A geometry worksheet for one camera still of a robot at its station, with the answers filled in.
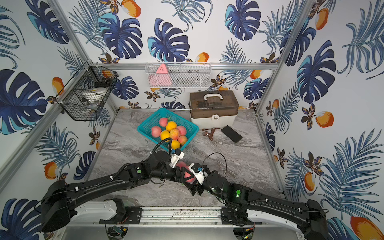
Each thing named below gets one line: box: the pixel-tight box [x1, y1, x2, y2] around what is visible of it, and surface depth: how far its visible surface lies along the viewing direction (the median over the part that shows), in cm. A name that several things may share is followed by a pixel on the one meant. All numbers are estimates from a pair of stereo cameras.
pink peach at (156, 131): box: [151, 126, 162, 138], surface depth 102 cm
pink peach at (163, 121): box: [159, 117, 168, 128], surface depth 109 cm
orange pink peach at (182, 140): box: [178, 135, 188, 146], surface depth 99 cm
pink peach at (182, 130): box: [176, 125, 187, 137], surface depth 104 cm
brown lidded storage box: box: [187, 90, 239, 129], surface depth 102 cm
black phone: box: [221, 125, 243, 144], surface depth 108 cm
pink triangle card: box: [149, 63, 172, 86], surface depth 92 cm
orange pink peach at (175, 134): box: [170, 128, 180, 141], surface depth 97 cm
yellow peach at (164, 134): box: [160, 130, 170, 141], surface depth 101 cm
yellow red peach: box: [165, 120, 177, 132], surface depth 106 cm
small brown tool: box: [202, 127, 218, 141], surface depth 107 cm
